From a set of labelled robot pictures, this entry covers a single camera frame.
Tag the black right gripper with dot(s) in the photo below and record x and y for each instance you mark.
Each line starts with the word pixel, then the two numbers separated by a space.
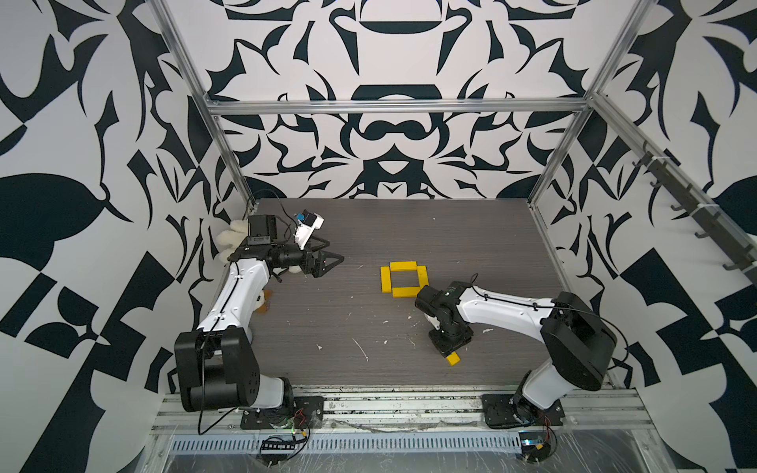
pixel 443 348

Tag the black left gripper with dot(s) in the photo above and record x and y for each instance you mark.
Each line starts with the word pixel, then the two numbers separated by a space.
pixel 317 271

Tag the yellow block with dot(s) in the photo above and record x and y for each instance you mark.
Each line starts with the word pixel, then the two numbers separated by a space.
pixel 423 277
pixel 386 280
pixel 403 266
pixel 405 292
pixel 453 359

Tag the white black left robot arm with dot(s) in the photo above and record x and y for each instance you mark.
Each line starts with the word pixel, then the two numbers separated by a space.
pixel 216 366

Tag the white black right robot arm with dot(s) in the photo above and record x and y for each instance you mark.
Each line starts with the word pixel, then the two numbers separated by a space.
pixel 579 343

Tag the right controller board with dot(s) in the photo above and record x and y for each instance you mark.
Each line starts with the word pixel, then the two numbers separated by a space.
pixel 536 447

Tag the controller board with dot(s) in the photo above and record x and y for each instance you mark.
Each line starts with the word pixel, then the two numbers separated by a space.
pixel 536 447
pixel 275 450

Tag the left controller board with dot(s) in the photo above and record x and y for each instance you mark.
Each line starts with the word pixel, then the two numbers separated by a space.
pixel 275 450

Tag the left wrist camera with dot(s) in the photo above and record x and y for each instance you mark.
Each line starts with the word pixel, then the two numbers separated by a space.
pixel 307 223

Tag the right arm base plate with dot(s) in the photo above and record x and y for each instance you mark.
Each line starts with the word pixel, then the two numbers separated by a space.
pixel 500 412

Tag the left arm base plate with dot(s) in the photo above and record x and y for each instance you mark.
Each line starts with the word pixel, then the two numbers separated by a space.
pixel 299 413

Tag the aluminium corner frame post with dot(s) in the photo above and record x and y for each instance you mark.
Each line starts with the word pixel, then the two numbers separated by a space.
pixel 619 48

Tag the aluminium rail front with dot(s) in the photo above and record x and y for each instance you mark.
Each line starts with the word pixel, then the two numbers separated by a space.
pixel 402 408

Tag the aluminium horizontal frame bar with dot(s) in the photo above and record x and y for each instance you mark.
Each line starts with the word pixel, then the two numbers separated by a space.
pixel 396 106

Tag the aluminium left frame post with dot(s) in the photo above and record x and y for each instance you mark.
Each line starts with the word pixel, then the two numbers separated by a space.
pixel 176 45

